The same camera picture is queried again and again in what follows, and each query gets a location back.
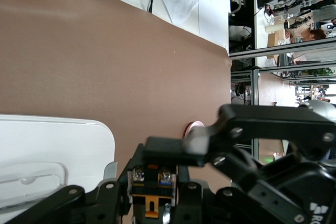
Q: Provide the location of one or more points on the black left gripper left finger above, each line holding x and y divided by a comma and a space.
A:
105, 203

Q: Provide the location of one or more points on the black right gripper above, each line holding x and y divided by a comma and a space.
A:
302, 190

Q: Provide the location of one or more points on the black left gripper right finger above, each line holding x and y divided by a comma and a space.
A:
191, 203

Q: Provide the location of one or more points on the white lidded box grey latches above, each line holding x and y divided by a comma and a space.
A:
52, 140

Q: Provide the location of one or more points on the pink round plate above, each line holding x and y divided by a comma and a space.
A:
193, 125

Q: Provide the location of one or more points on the person with red hair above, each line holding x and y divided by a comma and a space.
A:
317, 33

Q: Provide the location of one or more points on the brown table mat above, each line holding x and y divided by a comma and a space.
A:
78, 64

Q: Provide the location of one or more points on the aluminium frame profile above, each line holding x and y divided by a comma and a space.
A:
254, 85

